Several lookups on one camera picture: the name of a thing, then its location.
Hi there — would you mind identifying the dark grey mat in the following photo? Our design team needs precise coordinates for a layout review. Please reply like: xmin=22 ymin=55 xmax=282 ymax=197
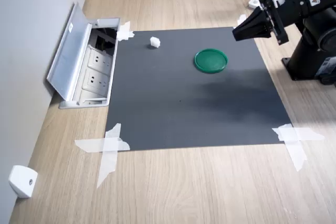
xmin=106 ymin=26 xmax=293 ymax=152

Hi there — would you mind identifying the grey partition panel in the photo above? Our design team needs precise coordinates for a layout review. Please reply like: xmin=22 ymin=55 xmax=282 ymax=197
xmin=0 ymin=0 xmax=96 ymax=224

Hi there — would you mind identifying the round green lid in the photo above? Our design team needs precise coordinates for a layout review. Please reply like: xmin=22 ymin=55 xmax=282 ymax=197
xmin=194 ymin=48 xmax=228 ymax=73

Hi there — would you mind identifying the white power socket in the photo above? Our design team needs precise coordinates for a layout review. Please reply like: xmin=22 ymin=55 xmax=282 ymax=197
xmin=82 ymin=68 xmax=110 ymax=91
xmin=88 ymin=47 xmax=112 ymax=71

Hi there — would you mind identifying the white partition foot bracket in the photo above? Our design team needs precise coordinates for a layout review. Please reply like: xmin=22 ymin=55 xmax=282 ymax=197
xmin=8 ymin=165 xmax=38 ymax=199

